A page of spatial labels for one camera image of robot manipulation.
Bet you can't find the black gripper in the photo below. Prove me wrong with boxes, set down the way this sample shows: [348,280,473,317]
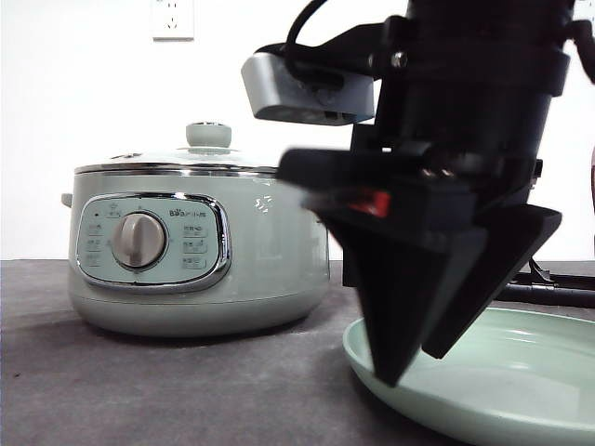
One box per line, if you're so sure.
[277,11,570,243]

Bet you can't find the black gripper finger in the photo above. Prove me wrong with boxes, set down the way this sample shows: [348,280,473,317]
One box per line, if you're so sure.
[422,204,562,359]
[317,209,488,387]

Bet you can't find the green plate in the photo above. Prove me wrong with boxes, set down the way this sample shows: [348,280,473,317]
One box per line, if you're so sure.
[343,308,595,446]

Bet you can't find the glass lid with green knob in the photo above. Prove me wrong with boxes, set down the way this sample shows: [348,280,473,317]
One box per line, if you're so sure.
[74,122,283,176]

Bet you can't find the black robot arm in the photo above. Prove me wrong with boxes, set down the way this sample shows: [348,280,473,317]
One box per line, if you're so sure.
[277,0,595,387]

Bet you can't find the black plate rack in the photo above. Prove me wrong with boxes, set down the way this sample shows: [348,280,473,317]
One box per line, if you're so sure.
[497,258,595,307]

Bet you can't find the dark red plate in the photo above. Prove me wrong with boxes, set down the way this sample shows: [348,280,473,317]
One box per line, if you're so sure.
[590,141,595,261]

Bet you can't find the green electric steamer pot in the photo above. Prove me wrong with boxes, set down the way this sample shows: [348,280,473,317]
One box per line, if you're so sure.
[61,122,330,338]

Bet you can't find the black camera cable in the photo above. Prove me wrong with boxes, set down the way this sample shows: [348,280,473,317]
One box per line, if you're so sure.
[285,0,327,46]

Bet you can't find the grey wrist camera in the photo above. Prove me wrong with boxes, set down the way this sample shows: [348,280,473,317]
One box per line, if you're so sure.
[241,53,375,125]

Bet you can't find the white wall socket left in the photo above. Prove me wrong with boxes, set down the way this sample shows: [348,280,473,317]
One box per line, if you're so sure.
[149,0,194,42]

